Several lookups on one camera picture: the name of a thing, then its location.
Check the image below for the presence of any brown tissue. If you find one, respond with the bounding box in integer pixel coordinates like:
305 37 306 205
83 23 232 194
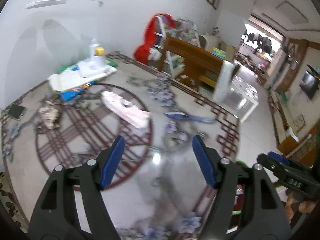
39 100 61 130

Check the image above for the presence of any right hand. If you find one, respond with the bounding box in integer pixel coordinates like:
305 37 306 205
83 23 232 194
284 190 318 223

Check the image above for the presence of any red bucket green rim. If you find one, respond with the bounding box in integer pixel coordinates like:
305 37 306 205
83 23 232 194
232 159 248 216

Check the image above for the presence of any low tv cabinet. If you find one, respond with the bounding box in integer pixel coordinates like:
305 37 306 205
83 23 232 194
268 90 299 144

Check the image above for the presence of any black smartphone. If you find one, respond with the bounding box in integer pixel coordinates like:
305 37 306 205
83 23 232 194
7 104 27 120

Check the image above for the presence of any white side table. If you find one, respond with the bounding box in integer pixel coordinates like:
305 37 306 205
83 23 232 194
222 75 259 123

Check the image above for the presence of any white cloth strip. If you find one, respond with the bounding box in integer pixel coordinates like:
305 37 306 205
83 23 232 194
212 61 235 104

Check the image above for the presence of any colourful toy box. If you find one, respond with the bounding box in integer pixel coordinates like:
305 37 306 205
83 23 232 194
212 47 226 59

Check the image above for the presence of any wooden bench sofa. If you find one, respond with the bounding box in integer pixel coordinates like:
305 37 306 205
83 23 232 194
198 34 241 86

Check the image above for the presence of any dark wooden chair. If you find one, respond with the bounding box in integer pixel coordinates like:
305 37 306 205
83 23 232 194
172 43 225 92

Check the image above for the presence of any white desk lamp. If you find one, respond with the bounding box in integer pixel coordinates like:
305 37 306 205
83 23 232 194
26 0 107 78

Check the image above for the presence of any green small box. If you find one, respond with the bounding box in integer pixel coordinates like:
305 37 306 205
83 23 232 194
105 58 118 68

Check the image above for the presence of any red garment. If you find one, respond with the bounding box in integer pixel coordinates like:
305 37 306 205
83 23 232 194
133 13 176 64

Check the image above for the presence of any white book rack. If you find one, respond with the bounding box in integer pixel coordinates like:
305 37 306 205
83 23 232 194
148 14 200 78

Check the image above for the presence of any wall television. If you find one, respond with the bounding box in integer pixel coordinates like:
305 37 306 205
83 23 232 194
299 71 319 100

